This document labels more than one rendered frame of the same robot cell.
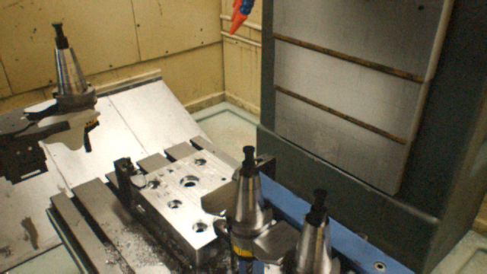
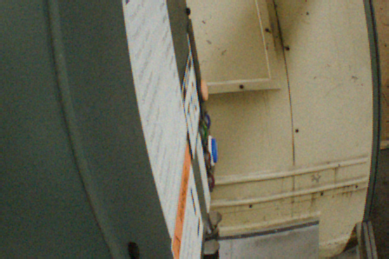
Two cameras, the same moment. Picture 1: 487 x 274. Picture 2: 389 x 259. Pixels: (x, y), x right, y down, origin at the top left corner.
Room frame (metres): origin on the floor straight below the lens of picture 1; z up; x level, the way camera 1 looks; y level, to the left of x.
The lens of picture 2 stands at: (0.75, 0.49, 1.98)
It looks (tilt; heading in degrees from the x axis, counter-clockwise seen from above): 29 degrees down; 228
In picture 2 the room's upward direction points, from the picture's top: 10 degrees counter-clockwise
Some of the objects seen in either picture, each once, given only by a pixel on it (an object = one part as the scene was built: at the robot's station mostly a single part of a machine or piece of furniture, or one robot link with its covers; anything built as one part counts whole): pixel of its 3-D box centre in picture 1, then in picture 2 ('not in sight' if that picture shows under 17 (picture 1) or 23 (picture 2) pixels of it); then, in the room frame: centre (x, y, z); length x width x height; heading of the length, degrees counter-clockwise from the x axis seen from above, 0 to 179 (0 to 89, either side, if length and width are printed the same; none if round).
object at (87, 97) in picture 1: (75, 97); not in sight; (0.55, 0.26, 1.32); 0.06 x 0.06 x 0.03
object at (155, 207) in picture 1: (202, 198); not in sight; (0.72, 0.10, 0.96); 0.29 x 0.23 x 0.05; 40
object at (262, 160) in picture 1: (253, 174); not in sight; (0.81, -0.03, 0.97); 0.13 x 0.03 x 0.15; 130
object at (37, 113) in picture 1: (58, 118); not in sight; (0.56, 0.30, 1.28); 0.09 x 0.03 x 0.06; 144
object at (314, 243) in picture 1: (314, 241); not in sight; (0.30, -0.08, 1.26); 0.04 x 0.04 x 0.07
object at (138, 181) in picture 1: (132, 180); not in sight; (0.79, 0.28, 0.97); 0.13 x 0.03 x 0.15; 40
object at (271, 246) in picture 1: (277, 243); not in sight; (0.34, -0.04, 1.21); 0.07 x 0.05 x 0.01; 130
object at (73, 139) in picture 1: (73, 132); not in sight; (0.51, 0.26, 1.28); 0.09 x 0.03 x 0.06; 117
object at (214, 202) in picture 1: (223, 199); not in sight; (0.43, 0.03, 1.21); 0.07 x 0.05 x 0.01; 130
